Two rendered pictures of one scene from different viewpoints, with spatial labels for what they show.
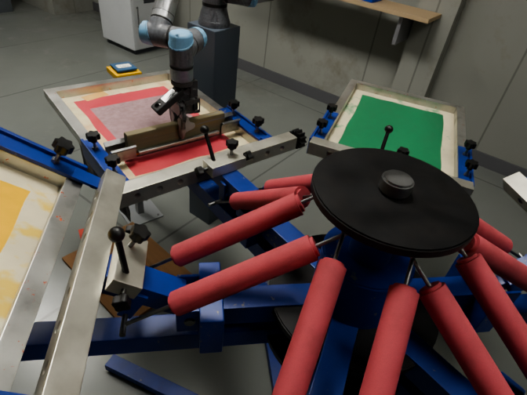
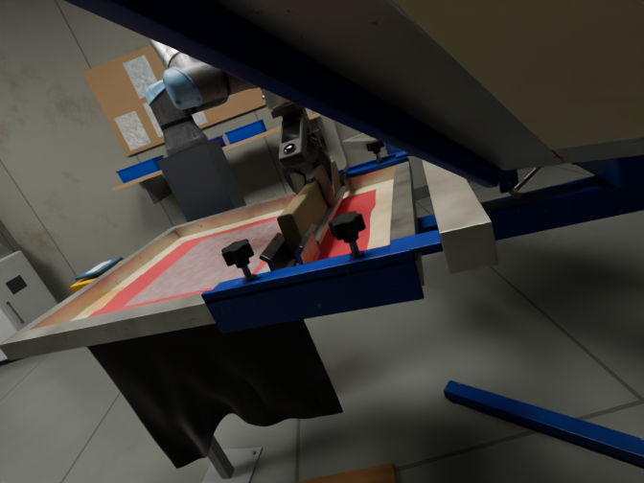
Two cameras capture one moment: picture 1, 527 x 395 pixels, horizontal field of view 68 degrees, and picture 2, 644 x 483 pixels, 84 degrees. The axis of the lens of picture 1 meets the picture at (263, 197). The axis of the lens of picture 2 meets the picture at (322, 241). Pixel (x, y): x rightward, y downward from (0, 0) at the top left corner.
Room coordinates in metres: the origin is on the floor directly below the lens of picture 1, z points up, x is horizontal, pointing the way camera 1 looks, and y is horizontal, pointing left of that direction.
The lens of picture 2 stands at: (0.59, 0.69, 1.20)
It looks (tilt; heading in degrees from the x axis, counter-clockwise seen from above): 20 degrees down; 332
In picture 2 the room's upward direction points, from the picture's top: 20 degrees counter-clockwise
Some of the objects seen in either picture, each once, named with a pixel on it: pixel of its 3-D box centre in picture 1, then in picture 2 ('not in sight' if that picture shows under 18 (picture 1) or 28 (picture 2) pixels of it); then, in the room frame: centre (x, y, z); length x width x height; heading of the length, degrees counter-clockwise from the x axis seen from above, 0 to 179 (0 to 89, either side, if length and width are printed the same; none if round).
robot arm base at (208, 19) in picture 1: (214, 12); (182, 135); (1.97, 0.35, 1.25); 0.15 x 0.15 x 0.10
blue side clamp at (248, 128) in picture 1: (244, 128); (354, 180); (1.39, 0.11, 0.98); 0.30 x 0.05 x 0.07; 43
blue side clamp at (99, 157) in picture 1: (105, 167); (308, 287); (1.01, 0.52, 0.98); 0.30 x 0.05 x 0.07; 43
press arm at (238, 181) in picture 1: (234, 183); not in sight; (0.97, 0.10, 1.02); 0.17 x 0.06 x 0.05; 43
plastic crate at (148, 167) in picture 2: not in sight; (143, 169); (4.10, 0.25, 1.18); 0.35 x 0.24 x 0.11; 57
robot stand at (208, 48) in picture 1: (211, 133); (254, 288); (1.97, 0.35, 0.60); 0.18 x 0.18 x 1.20; 57
